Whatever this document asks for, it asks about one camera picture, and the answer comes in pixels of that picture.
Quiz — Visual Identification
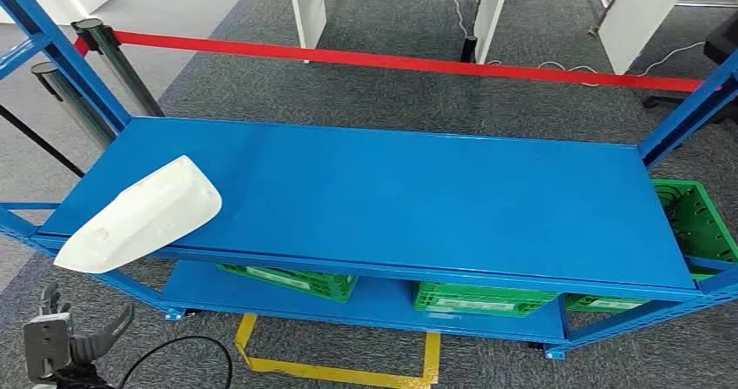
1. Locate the white desk with metal legs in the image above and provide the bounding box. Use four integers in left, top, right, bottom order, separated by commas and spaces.
579, 0, 738, 75

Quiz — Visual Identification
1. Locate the white car mirror cover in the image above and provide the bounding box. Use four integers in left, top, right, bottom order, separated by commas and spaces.
53, 155, 223, 275

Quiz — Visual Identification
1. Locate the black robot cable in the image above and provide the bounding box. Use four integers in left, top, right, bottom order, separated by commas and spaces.
117, 335, 234, 389

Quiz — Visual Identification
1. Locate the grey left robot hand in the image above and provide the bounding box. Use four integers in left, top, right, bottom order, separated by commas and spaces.
38, 282, 135, 370

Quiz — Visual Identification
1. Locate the blue metal shelf rack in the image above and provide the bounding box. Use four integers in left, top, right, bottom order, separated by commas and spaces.
0, 0, 738, 361

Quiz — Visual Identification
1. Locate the yellow floor tape outline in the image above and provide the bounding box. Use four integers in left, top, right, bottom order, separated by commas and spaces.
233, 313, 443, 389

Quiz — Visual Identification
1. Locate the red barrier belt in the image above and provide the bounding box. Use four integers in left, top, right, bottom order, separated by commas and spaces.
73, 30, 703, 93

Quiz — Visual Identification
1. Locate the white floor cable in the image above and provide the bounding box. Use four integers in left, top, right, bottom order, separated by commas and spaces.
486, 41, 708, 88

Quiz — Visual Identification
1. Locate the green plastic crate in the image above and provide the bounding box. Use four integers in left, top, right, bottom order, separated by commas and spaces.
651, 179, 738, 282
565, 292, 650, 314
412, 281, 560, 319
217, 263, 359, 305

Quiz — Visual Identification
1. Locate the white hanging cable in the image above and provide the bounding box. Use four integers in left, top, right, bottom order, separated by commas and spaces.
446, 0, 470, 37

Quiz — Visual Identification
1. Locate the black office chair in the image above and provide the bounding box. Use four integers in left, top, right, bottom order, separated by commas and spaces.
641, 10, 738, 127

